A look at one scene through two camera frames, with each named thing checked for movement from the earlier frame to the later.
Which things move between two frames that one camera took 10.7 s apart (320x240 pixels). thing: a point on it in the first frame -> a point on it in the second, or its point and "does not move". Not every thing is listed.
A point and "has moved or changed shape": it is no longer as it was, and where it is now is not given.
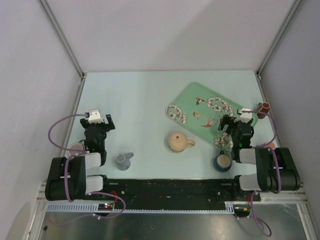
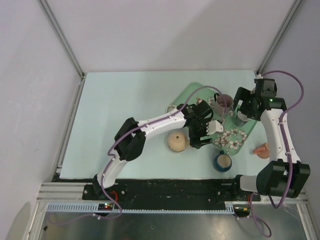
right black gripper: (227, 120) -> (241, 93)
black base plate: (175, 194) does not move
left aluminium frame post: (60, 35) does not move
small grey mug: (123, 161) has moved or changed shape
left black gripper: (107, 127) -> (194, 139)
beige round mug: (178, 142) does not move
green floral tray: (199, 109) does not move
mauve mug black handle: (77, 146) -> (220, 106)
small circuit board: (107, 206) does not move
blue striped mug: (222, 162) does not move
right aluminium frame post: (295, 7) does not move
